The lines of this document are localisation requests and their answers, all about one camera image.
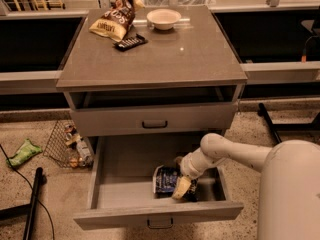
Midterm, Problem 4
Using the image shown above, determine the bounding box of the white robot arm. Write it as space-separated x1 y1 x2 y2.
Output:
173 133 320 240

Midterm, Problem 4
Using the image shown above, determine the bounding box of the black candy bar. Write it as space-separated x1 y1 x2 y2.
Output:
114 34 148 52

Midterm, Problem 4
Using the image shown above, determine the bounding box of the black stand leg right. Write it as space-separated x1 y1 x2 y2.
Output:
258 103 282 144

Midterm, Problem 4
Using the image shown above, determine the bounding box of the wire basket with snacks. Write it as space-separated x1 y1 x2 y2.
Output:
44 120 93 168

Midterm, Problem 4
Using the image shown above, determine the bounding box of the closed grey upper drawer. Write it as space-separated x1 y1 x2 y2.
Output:
70 103 237 137

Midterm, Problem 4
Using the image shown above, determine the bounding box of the brown chip bag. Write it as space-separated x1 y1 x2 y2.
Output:
89 0 144 42

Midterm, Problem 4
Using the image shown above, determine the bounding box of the black cable on floor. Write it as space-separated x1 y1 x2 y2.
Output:
0 143 56 240

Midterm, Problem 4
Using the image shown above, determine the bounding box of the black stand leg left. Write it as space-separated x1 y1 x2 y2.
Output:
0 167 45 240

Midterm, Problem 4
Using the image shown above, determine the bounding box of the white bowl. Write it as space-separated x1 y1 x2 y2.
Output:
147 9 181 31

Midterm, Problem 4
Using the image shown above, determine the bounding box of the black stand leg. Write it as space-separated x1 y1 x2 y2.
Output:
0 167 45 240
258 103 282 144

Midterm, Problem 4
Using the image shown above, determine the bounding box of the open grey middle drawer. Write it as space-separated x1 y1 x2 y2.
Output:
74 133 243 230

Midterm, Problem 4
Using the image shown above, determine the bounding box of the blue chip bag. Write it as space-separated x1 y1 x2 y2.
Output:
153 165 198 202

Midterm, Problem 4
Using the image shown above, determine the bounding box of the green snack bag on floor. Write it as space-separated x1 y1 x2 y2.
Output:
6 139 43 168

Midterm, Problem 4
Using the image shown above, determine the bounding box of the grey drawer cabinet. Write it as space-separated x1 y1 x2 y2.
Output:
55 5 248 231

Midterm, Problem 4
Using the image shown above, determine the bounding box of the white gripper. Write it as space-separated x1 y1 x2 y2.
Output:
172 148 213 200

